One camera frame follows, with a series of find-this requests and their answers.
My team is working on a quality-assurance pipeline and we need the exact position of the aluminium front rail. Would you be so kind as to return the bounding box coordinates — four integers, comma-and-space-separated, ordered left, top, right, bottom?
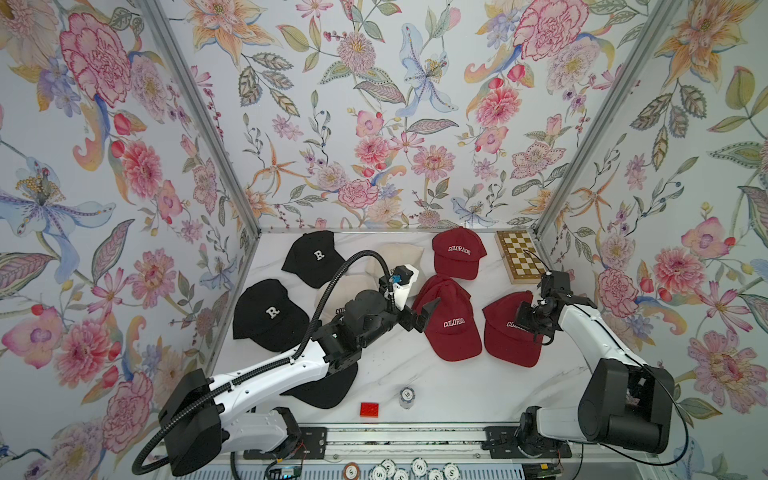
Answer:
146, 422, 667, 466

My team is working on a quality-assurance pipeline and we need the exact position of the stack of poker chips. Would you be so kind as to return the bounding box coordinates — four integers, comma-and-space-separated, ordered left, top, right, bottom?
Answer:
399, 387, 415, 410

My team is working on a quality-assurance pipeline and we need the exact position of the black cap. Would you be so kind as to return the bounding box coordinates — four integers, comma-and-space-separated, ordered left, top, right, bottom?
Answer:
232, 279, 309, 353
282, 363, 358, 410
281, 230, 345, 289

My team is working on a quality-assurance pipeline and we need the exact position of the cream cap front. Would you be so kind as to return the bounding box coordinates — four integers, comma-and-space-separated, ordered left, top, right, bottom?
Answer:
320, 274, 378, 324

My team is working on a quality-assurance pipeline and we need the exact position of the black cap back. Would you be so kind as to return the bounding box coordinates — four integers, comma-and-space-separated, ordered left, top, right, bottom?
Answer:
281, 230, 345, 289

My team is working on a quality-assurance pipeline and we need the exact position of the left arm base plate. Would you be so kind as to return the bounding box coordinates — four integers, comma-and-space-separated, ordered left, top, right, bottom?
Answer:
242, 426, 328, 460

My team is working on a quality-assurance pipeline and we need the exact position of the red toy brick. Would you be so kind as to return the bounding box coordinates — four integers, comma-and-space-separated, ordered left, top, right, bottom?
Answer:
359, 402, 380, 418

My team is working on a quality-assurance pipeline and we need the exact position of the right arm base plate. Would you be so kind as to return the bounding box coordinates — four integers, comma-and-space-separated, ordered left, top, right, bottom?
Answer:
481, 425, 573, 460

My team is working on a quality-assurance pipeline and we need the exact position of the wooden chess board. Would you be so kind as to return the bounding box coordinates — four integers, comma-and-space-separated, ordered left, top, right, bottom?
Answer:
495, 230, 547, 285

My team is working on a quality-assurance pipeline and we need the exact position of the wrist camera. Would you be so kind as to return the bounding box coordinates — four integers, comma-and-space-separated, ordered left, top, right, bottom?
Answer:
539, 270, 573, 306
388, 264, 420, 311

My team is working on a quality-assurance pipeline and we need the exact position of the cream cap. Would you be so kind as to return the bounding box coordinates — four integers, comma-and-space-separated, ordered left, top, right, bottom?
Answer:
377, 243, 425, 281
320, 274, 378, 324

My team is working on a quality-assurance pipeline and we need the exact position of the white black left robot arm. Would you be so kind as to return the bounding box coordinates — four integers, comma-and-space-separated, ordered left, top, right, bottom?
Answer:
159, 290, 440, 477

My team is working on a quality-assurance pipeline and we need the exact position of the black cap middle left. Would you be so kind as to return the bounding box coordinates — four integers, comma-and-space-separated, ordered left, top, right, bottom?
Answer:
232, 279, 309, 353

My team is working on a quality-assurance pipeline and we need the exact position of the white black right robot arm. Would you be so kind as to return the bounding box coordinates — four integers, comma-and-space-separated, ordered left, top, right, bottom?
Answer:
514, 296, 675, 458

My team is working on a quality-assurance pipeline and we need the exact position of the black cap front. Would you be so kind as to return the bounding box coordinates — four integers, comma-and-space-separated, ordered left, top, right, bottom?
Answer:
282, 363, 358, 410

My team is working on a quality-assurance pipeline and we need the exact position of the red cap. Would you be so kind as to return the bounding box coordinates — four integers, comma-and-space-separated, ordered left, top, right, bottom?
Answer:
432, 227, 487, 280
425, 304, 482, 362
482, 291, 542, 368
412, 275, 471, 320

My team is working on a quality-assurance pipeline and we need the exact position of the orange poker chip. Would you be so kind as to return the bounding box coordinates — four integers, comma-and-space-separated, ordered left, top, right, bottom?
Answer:
342, 462, 361, 480

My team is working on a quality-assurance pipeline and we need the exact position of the red cap back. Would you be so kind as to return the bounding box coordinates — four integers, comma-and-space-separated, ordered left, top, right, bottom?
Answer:
432, 227, 487, 280

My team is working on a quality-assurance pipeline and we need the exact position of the black corrugated cable conduit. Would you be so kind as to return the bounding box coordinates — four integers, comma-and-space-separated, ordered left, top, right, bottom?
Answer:
131, 249, 394, 476

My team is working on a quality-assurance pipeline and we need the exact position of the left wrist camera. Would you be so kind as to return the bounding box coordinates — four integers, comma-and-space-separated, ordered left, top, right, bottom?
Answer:
388, 264, 420, 311

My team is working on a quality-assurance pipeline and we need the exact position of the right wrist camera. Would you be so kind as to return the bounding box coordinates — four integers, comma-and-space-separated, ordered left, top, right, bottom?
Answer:
539, 270, 573, 306

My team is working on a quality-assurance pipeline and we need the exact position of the cream cap back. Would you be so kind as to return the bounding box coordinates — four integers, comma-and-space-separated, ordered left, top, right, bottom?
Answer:
377, 243, 425, 281

